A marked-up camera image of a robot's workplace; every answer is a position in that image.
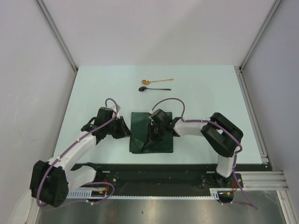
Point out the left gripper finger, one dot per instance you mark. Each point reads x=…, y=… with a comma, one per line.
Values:
x=125, y=131
x=90, y=125

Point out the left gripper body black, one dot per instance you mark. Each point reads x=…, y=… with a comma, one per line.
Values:
x=114, y=128

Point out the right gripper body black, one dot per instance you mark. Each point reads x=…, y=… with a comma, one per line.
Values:
x=160, y=129

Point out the dark green cloth napkin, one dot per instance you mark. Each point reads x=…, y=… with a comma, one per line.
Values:
x=137, y=144

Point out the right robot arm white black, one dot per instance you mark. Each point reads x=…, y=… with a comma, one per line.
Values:
x=223, y=136

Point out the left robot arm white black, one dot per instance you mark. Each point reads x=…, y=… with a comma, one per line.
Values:
x=54, y=179

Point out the black spoon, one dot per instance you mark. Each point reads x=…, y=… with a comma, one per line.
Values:
x=144, y=88

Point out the gold spoon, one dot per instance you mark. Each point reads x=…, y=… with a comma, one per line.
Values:
x=147, y=82

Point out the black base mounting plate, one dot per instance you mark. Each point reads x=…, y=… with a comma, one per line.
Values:
x=161, y=180

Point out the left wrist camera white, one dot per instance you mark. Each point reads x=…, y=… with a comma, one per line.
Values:
x=116, y=109

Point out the left white cable duct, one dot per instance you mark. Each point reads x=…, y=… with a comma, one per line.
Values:
x=87, y=194

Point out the white cable duct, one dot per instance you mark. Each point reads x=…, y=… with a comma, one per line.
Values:
x=87, y=194
x=223, y=192

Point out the right white cable duct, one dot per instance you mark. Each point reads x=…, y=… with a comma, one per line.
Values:
x=223, y=192

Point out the left aluminium frame post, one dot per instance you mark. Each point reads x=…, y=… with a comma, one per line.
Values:
x=56, y=33

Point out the aluminium frame post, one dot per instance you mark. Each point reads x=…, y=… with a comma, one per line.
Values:
x=56, y=33
x=261, y=32

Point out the right aluminium frame post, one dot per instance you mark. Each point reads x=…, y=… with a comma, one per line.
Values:
x=261, y=32

